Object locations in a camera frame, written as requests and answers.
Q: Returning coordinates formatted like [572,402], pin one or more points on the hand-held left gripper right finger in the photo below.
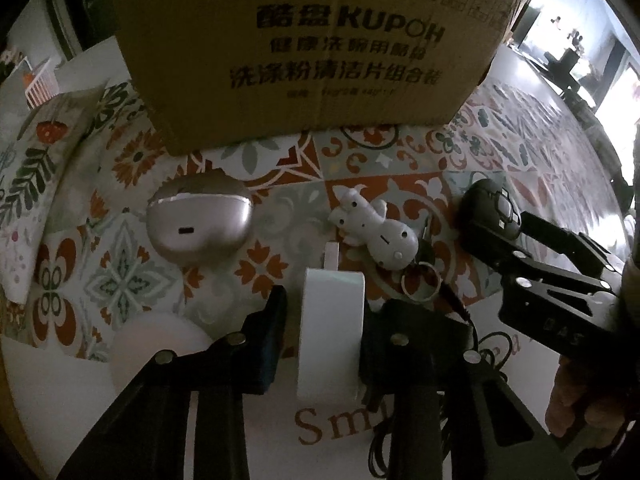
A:
[369,352]

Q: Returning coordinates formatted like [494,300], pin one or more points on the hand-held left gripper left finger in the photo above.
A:
[273,347]

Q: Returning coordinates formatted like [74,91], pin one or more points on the brown cardboard box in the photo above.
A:
[300,60]

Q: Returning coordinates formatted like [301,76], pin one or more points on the white figurine toy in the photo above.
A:
[385,240]

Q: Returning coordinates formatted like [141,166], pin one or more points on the white tape roll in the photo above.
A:
[330,335]

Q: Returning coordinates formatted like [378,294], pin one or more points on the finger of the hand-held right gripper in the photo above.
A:
[520,265]
[575,247]

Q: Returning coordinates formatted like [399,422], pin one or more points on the black car key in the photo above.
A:
[487,205]

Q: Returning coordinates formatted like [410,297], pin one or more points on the patterned table mat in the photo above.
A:
[290,210]

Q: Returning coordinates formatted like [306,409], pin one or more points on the white round ball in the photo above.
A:
[150,355]

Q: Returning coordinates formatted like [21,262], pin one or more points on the floral printed cloth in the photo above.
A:
[30,175]

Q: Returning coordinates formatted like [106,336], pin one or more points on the person's right hand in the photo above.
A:
[590,395]

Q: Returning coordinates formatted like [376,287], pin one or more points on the white fruit basket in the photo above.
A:
[40,85]

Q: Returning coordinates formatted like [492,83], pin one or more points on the silver oval massager device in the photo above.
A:
[200,220]

